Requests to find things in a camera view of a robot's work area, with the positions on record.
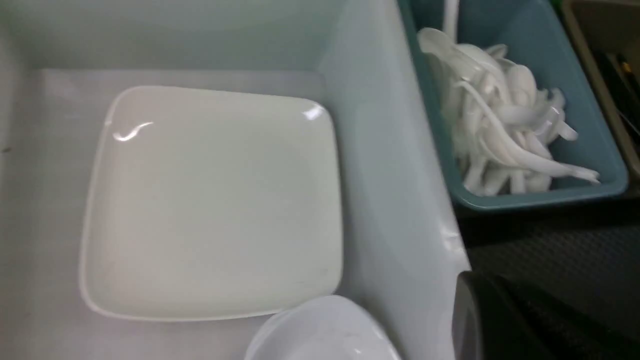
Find pile of white spoons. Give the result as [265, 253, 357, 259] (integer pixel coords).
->
[417, 27, 601, 197]

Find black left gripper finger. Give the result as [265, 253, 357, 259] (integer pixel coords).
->
[451, 271, 640, 360]

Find brown plastic bin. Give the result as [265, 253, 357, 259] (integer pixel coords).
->
[560, 0, 640, 184]

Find black serving tray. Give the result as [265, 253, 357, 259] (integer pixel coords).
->
[455, 194, 640, 342]

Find white plastic spoon upright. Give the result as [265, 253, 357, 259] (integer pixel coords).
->
[442, 0, 460, 43]

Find white square bowl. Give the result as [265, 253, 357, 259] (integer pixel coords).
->
[244, 295, 401, 360]

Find large white square plate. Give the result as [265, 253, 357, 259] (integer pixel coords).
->
[78, 85, 345, 322]

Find black chopsticks in bin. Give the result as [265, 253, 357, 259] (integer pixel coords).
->
[593, 50, 640, 144]

